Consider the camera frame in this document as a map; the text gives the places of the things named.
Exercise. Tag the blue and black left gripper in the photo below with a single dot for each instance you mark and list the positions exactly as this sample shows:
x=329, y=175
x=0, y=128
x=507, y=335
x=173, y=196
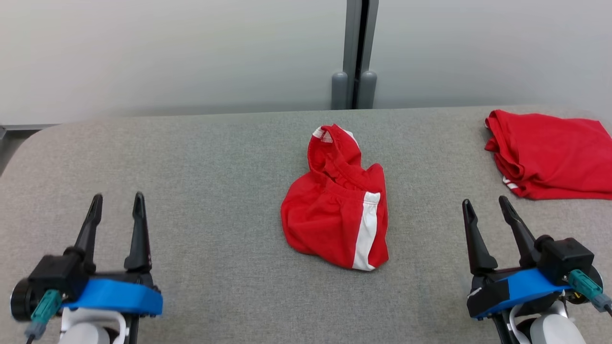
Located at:
x=114, y=296

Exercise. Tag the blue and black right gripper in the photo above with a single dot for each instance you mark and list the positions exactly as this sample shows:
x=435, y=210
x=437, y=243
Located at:
x=526, y=286

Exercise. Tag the red Bulls basketball jersey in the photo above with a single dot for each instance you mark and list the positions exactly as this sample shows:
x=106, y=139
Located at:
x=550, y=153

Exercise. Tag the red shorts with white stripe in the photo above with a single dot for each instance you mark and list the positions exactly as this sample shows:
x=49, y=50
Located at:
x=325, y=220

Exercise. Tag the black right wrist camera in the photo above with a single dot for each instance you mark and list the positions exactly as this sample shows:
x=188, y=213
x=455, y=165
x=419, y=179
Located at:
x=566, y=258

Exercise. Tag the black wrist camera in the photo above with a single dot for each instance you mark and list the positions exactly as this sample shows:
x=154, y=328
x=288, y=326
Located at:
x=566, y=258
x=52, y=277

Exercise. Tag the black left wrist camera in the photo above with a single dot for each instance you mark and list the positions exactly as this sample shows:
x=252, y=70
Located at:
x=52, y=277

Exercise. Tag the grey cylindrical post foot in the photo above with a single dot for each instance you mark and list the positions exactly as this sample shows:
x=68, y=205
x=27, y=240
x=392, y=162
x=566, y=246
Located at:
x=368, y=91
x=340, y=91

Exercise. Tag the grey wall partition post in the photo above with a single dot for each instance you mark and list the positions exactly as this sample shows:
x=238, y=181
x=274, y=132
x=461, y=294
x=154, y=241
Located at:
x=351, y=33

